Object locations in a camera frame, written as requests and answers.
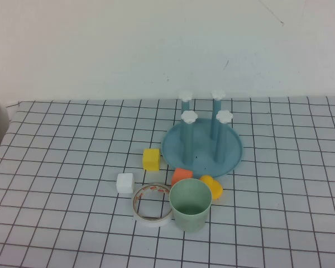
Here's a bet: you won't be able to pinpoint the pale green plastic cup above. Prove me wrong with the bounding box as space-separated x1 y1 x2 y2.
169 179 213 233

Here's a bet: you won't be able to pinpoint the blue cup stand white caps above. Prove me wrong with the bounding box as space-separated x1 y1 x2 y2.
161 89 244 179

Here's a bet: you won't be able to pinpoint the yellow foam cube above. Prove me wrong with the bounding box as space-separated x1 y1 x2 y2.
142 148 161 171

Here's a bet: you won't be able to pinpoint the orange foam cube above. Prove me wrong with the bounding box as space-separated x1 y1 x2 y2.
171 167 194 187

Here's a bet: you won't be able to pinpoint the white foam cube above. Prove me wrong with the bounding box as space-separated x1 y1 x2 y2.
117 173 135 194

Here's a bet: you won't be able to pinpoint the yellow rubber duck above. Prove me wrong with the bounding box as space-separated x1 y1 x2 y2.
199 174 224 200

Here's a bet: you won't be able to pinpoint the white tape roll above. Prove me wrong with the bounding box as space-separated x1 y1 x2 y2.
131 183 174 228

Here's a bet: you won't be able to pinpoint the white black checkered tablecloth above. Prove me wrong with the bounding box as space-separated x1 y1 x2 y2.
0 96 335 268

